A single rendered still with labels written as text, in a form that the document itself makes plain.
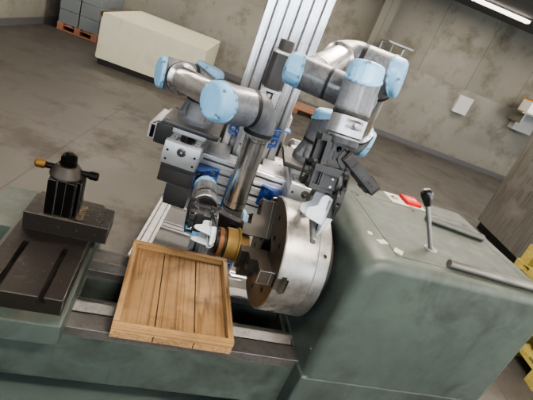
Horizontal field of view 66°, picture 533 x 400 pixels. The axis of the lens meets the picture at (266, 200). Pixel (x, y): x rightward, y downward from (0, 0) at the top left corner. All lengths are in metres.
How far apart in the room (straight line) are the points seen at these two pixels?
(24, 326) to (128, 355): 0.26
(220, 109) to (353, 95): 0.47
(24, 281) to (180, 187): 0.78
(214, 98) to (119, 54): 5.95
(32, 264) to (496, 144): 10.77
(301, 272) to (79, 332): 0.54
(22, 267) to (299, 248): 0.63
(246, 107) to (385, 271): 0.59
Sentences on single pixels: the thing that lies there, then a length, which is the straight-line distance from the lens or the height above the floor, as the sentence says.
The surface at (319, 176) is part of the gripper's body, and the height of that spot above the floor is 1.40.
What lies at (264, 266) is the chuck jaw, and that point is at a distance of 1.03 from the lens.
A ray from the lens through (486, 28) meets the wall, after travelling 10.52.
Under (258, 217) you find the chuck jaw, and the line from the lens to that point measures 1.12.
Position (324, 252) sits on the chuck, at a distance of 1.04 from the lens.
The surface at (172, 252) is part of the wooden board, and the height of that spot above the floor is 0.90.
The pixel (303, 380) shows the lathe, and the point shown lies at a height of 0.85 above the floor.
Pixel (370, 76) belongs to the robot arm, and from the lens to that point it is 0.84.
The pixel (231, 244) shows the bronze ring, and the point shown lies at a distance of 1.07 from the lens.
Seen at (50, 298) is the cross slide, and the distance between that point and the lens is 1.01.
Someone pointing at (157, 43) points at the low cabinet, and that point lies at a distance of 6.93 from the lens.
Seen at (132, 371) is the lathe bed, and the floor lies 0.74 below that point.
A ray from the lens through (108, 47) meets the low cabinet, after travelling 7.16.
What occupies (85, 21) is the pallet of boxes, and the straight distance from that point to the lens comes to 8.83.
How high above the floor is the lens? 1.65
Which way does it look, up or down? 24 degrees down
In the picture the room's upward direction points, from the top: 22 degrees clockwise
